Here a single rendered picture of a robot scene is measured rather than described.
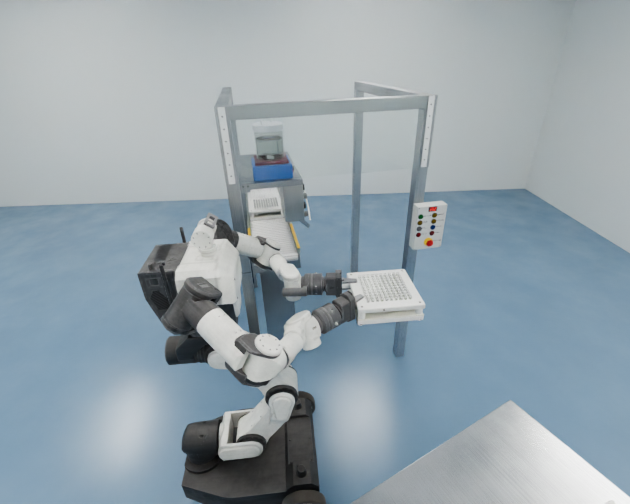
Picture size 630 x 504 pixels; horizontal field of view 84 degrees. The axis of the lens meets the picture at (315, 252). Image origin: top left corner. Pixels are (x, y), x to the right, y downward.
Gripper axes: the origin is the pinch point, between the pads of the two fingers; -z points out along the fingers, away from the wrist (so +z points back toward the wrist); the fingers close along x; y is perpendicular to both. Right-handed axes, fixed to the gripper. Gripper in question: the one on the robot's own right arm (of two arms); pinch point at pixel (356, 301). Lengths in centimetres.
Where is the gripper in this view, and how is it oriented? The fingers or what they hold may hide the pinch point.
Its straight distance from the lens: 132.7
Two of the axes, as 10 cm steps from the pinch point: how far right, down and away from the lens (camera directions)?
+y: 6.0, 3.6, -7.1
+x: 0.5, 8.7, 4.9
